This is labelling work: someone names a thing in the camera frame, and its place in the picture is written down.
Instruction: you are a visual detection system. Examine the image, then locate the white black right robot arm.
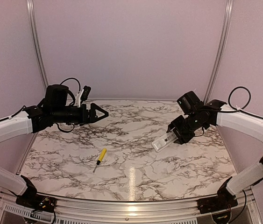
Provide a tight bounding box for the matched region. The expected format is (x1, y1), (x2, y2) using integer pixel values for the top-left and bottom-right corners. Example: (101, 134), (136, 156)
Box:
(167, 96), (263, 210)

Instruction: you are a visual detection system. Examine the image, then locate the aluminium right corner post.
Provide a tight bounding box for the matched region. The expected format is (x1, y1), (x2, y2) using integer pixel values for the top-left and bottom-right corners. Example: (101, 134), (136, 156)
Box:
(204, 0), (234, 103)

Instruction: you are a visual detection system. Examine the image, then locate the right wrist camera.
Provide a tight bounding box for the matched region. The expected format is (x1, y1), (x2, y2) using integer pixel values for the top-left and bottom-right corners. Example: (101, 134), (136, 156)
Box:
(177, 91), (204, 115)

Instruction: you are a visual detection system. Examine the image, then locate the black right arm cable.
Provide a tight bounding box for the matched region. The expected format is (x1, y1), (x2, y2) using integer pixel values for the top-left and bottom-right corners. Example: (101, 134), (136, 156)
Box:
(228, 86), (263, 124)

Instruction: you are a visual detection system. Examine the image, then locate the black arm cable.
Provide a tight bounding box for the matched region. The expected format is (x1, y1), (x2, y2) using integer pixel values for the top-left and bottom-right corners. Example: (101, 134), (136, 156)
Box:
(56, 77), (82, 133)
(228, 86), (263, 124)

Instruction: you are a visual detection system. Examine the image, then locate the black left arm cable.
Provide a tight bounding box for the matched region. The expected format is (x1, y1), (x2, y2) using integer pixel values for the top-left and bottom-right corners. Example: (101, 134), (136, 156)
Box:
(56, 77), (82, 133)

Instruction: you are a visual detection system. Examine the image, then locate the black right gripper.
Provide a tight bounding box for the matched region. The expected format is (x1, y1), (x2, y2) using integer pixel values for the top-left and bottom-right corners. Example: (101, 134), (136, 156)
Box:
(168, 112), (207, 144)

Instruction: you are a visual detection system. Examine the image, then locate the white remote control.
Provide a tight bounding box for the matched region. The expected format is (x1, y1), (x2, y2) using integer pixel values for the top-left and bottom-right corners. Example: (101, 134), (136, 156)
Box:
(152, 132), (178, 153)

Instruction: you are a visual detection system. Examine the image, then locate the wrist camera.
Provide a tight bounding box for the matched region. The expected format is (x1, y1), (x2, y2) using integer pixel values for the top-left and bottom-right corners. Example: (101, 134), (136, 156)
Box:
(177, 91), (204, 115)
(75, 85), (91, 104)

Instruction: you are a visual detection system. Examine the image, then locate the aluminium left corner post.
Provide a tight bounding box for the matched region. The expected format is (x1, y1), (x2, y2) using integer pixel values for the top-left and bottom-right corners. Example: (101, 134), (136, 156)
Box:
(26, 0), (49, 89)

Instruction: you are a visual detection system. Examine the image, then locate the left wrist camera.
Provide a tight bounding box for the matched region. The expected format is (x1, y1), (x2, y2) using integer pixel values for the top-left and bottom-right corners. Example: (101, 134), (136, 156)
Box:
(75, 85), (91, 104)

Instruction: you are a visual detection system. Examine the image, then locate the yellow handled screwdriver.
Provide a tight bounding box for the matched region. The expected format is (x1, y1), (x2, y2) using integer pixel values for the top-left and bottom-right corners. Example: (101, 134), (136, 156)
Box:
(93, 148), (107, 173)

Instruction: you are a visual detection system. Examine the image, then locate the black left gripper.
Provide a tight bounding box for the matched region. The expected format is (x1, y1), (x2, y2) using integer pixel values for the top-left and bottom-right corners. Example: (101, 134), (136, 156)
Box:
(52, 102), (109, 126)

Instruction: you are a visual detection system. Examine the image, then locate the aluminium corner post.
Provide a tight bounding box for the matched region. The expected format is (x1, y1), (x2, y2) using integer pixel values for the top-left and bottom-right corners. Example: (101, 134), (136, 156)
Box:
(26, 0), (49, 89)
(204, 0), (234, 103)

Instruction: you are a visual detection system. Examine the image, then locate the aluminium front frame rail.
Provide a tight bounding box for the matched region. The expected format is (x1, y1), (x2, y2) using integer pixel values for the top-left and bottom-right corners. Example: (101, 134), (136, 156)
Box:
(0, 189), (263, 224)

